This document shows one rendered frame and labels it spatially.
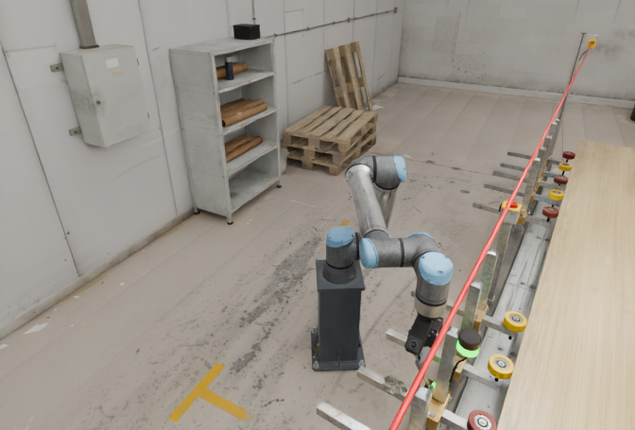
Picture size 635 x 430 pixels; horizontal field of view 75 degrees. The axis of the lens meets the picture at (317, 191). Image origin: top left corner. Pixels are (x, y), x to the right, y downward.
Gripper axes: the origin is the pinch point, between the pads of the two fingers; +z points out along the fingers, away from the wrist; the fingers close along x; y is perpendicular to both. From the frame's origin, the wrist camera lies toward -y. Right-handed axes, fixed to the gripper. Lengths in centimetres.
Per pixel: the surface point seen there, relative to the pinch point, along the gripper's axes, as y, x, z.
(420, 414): -24.2, -8.5, -10.3
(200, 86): 136, 241, -27
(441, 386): 0.7, -7.9, 6.9
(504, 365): 23.2, -22.4, 10.6
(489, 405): 29, -22, 39
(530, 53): 791, 89, 23
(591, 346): 49, -47, 11
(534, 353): 34.6, -30.2, 11.2
